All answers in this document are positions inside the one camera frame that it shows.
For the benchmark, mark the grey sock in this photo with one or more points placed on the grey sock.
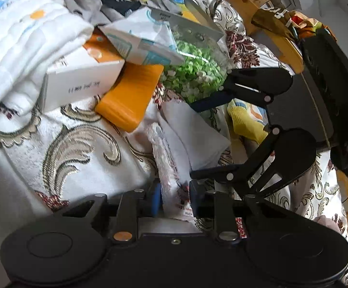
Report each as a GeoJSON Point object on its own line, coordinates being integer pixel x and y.
{"type": "Point", "coordinates": [168, 1]}

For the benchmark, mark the yellow patterned sock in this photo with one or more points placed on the yellow patterned sock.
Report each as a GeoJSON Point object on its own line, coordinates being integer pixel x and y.
{"type": "Point", "coordinates": [246, 123]}

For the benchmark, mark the clear bag of green pellets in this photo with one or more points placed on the clear bag of green pellets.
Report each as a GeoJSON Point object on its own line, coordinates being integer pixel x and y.
{"type": "Point", "coordinates": [195, 69]}

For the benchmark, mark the white pink-edged towel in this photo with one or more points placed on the white pink-edged towel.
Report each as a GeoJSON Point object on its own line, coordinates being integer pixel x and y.
{"type": "Point", "coordinates": [168, 162]}

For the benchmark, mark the navy striped sock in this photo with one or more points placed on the navy striped sock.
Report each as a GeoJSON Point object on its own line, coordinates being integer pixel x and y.
{"type": "Point", "coordinates": [123, 4]}

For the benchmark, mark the white folded cloth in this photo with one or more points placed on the white folded cloth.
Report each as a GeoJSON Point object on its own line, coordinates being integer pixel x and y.
{"type": "Point", "coordinates": [198, 138]}

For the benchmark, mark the white and blue tissue pack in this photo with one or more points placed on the white and blue tissue pack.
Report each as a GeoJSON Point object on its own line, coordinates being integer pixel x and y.
{"type": "Point", "coordinates": [138, 36]}

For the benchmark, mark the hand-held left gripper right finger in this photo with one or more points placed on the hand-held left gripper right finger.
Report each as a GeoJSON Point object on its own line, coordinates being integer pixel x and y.
{"type": "Point", "coordinates": [193, 198]}

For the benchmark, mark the orange foam pad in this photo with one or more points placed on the orange foam pad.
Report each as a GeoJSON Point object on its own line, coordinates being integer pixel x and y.
{"type": "Point", "coordinates": [129, 99]}

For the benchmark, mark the white and orange box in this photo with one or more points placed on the white and orange box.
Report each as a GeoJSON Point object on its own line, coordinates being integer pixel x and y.
{"type": "Point", "coordinates": [78, 78]}

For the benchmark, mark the grey cloth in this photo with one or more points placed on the grey cloth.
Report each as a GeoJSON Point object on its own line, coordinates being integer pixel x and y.
{"type": "Point", "coordinates": [84, 3]}

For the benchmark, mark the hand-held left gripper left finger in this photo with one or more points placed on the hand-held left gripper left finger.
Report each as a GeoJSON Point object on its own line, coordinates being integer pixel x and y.
{"type": "Point", "coordinates": [155, 198]}

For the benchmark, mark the ornate cream bedspread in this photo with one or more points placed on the ornate cream bedspread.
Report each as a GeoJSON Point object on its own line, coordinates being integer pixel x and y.
{"type": "Point", "coordinates": [81, 156]}

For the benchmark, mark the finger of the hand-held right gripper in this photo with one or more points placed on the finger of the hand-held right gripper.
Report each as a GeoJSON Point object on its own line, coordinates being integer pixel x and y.
{"type": "Point", "coordinates": [216, 173]}
{"type": "Point", "coordinates": [210, 101]}

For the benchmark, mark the colourful plastic bag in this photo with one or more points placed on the colourful plastic bag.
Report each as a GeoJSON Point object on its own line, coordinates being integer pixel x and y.
{"type": "Point", "coordinates": [270, 21]}

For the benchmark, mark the white quilted baby cloth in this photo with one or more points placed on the white quilted baby cloth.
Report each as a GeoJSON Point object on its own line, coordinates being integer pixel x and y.
{"type": "Point", "coordinates": [20, 36]}

